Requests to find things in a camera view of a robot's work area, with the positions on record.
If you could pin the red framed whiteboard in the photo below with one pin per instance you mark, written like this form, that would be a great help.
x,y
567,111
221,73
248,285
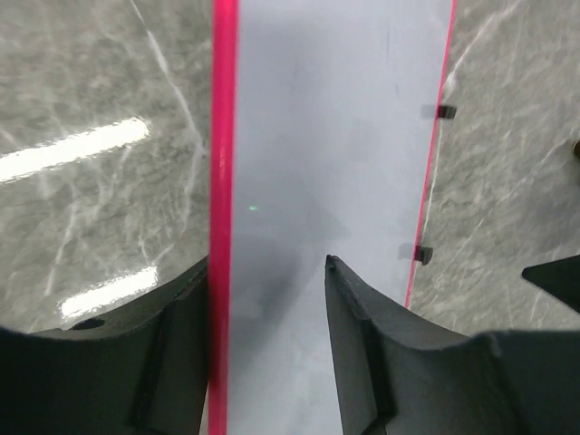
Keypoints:
x,y
323,115

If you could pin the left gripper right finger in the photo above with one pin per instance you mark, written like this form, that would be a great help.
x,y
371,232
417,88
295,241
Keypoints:
x,y
398,373

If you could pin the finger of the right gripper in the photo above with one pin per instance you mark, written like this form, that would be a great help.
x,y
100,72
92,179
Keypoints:
x,y
560,278

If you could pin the black whiteboard stand foot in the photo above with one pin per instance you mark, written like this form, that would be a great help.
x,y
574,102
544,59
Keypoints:
x,y
446,112

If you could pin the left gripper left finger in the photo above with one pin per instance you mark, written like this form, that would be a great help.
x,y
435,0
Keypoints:
x,y
141,368

